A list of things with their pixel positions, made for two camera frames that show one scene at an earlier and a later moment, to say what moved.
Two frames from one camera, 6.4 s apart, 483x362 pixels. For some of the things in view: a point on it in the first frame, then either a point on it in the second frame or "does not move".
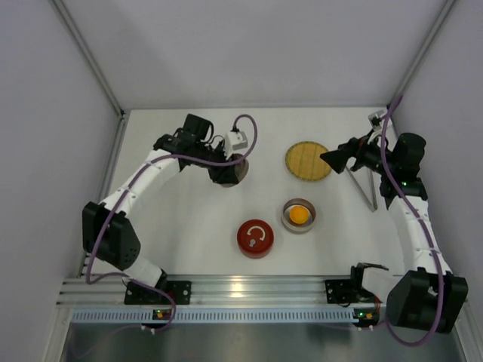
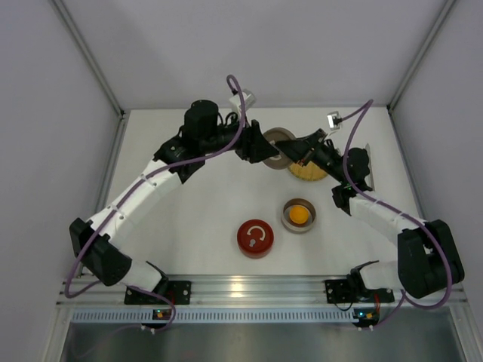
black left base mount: x=139 y=294 does not move
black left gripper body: x=225 y=173 to x=251 y=140
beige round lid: x=241 y=170 to x=278 y=161
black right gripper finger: x=338 y=159 to x=295 y=148
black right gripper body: x=352 y=151 to x=312 y=149
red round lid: x=255 y=238 does not move
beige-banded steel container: x=286 y=219 does not move
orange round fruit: x=299 y=215 does not move
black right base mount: x=340 y=291 does not move
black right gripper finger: x=354 y=144 to x=316 y=136
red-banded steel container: x=255 y=255 does not move
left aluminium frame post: x=60 y=7 does not move
